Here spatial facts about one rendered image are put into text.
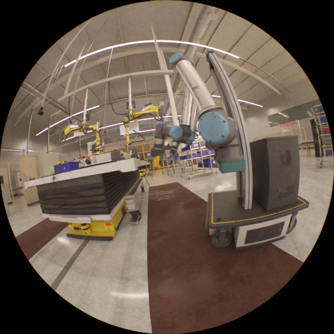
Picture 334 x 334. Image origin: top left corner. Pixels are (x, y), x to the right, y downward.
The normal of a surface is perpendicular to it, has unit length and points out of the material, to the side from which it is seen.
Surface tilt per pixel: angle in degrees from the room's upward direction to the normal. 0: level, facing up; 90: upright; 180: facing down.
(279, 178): 90
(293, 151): 90
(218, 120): 95
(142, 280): 0
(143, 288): 0
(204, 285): 0
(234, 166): 90
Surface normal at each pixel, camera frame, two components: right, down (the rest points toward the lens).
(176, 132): 0.63, 0.36
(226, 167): -0.37, 0.11
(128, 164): 0.14, 0.04
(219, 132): -0.68, 0.23
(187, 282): -0.15, -0.99
